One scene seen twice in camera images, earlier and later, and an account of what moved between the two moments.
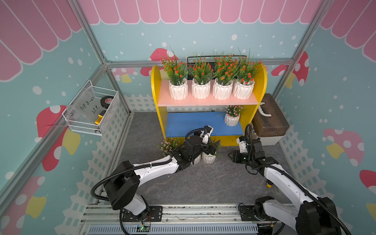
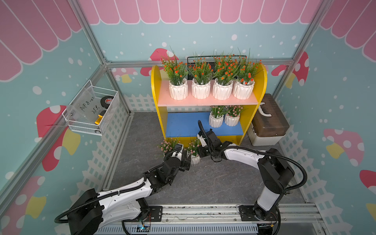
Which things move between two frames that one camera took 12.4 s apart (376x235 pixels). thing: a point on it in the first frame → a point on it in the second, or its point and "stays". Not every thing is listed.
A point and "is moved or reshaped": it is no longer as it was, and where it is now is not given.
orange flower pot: (200, 69) stays
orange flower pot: (225, 67) stays
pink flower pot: (232, 116) stays
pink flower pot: (209, 158) is moved or reshaped
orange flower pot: (244, 88) stays
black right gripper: (235, 155) → (200, 152)
